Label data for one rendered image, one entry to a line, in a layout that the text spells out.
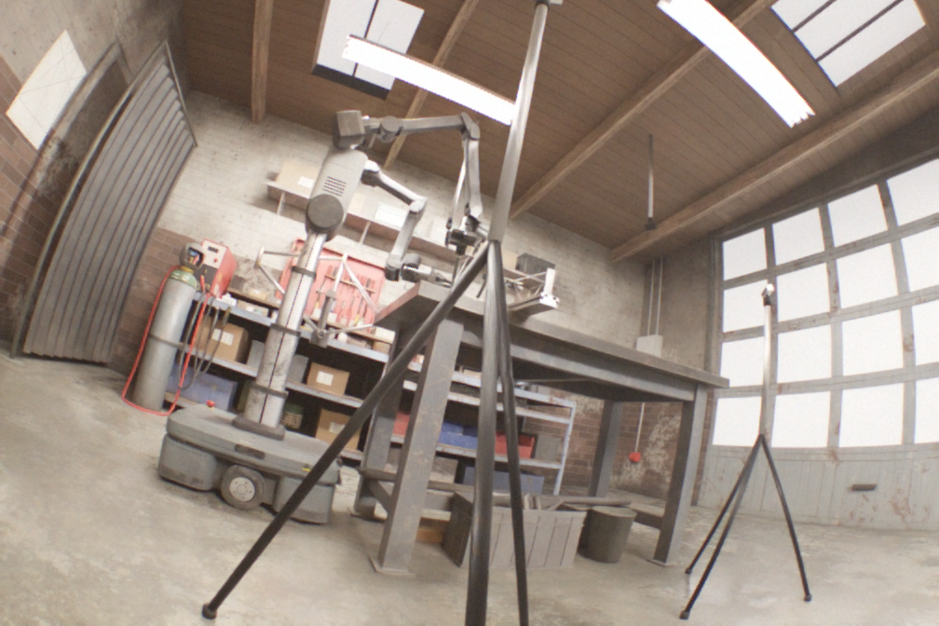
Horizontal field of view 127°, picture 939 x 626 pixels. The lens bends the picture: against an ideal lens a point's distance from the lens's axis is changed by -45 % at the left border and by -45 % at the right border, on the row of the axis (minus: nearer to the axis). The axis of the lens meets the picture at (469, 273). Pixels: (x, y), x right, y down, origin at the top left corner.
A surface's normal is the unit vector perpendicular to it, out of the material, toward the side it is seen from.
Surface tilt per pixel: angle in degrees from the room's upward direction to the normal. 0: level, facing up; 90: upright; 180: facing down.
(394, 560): 90
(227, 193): 90
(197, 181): 90
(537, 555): 90
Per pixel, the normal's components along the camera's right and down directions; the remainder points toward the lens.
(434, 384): 0.38, -0.23
